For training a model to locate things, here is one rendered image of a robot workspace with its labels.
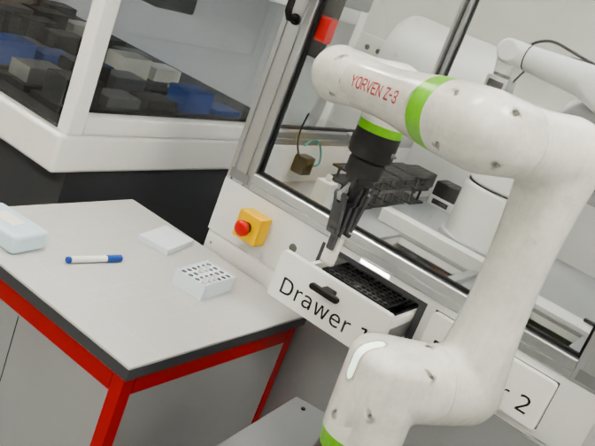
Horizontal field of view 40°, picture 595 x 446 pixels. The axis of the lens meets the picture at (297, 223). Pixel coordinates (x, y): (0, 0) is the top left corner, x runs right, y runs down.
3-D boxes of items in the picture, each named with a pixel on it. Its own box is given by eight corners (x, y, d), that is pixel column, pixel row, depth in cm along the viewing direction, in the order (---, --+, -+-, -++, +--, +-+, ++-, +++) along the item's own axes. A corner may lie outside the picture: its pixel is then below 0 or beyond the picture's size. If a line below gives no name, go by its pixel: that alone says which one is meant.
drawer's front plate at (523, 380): (532, 431, 162) (557, 386, 159) (413, 354, 176) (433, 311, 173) (535, 428, 164) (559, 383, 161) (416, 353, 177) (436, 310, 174)
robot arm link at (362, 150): (391, 142, 152) (413, 142, 160) (342, 118, 158) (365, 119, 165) (379, 172, 154) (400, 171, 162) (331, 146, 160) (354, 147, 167)
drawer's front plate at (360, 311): (371, 363, 165) (392, 317, 161) (266, 292, 178) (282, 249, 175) (375, 361, 166) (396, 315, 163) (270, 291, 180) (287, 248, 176)
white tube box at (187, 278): (199, 301, 176) (204, 286, 175) (171, 282, 179) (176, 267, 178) (231, 290, 187) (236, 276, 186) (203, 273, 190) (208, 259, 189)
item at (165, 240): (166, 256, 192) (168, 249, 191) (136, 240, 194) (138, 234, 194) (192, 245, 203) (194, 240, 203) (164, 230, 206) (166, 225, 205)
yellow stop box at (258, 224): (251, 248, 194) (260, 220, 192) (229, 234, 197) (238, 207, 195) (263, 245, 198) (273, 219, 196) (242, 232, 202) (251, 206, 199)
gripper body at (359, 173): (364, 150, 166) (347, 191, 169) (343, 150, 159) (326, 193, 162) (393, 165, 162) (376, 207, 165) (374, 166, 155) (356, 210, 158)
